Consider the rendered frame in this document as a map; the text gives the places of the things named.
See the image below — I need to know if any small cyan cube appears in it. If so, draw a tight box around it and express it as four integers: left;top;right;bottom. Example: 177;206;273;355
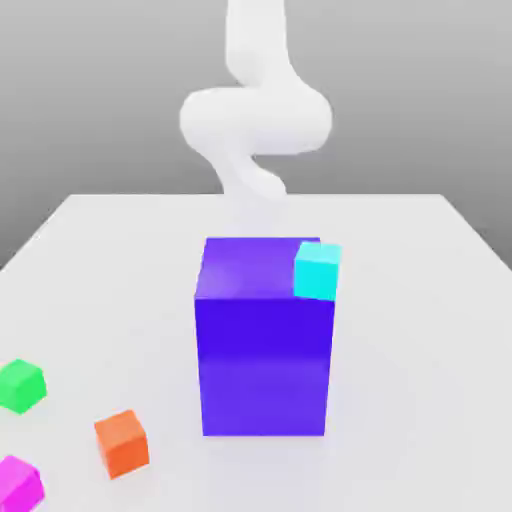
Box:
292;240;343;302

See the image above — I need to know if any small orange cube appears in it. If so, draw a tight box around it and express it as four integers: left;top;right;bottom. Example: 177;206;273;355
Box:
93;408;151;481

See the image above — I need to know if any small green cube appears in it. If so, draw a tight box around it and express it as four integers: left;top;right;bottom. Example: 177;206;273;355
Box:
0;358;48;416

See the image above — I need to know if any small magenta cube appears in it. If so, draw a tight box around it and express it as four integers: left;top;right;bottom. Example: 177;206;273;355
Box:
0;454;46;512

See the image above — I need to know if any large purple box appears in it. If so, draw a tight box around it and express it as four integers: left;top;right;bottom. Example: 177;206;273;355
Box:
193;236;336;438

